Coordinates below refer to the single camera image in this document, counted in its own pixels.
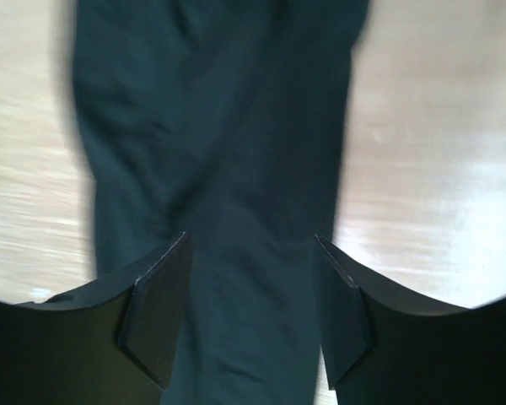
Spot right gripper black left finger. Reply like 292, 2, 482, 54
0, 234, 192, 405

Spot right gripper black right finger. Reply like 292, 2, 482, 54
315, 236, 506, 405

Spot black t shirt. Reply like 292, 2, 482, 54
72, 0, 369, 404

